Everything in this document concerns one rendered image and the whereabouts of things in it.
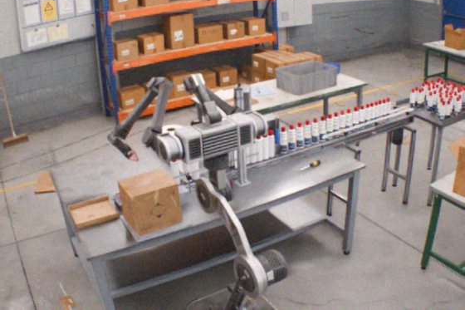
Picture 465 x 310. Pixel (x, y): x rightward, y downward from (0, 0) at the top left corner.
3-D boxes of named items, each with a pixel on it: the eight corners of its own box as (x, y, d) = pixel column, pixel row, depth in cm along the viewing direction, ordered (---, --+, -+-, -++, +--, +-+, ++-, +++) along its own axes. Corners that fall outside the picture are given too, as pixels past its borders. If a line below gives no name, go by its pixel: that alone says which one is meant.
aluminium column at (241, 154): (243, 179, 341) (239, 86, 314) (247, 182, 337) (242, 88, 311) (237, 182, 339) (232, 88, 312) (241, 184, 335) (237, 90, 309)
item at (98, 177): (269, 115, 458) (269, 113, 457) (365, 167, 351) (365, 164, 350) (48, 173, 366) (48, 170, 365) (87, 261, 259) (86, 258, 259)
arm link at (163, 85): (164, 70, 271) (178, 78, 277) (150, 78, 280) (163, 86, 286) (149, 141, 251) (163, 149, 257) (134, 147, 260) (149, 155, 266)
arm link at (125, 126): (155, 80, 274) (169, 89, 281) (154, 76, 279) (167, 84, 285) (112, 134, 287) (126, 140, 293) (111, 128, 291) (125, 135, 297)
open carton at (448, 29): (439, 46, 742) (440, 24, 727) (454, 43, 761) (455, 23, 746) (457, 51, 708) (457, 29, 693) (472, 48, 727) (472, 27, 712)
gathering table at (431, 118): (428, 165, 516) (437, 89, 480) (468, 186, 466) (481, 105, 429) (388, 184, 484) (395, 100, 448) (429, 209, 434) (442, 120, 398)
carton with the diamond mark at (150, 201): (166, 205, 309) (161, 167, 299) (183, 222, 290) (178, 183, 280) (124, 218, 295) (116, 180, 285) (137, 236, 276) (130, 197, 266)
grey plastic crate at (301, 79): (314, 77, 569) (314, 60, 560) (338, 86, 538) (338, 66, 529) (275, 87, 539) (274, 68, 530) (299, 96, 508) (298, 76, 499)
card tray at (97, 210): (109, 199, 321) (107, 194, 320) (119, 217, 300) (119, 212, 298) (69, 210, 308) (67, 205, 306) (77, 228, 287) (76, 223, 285)
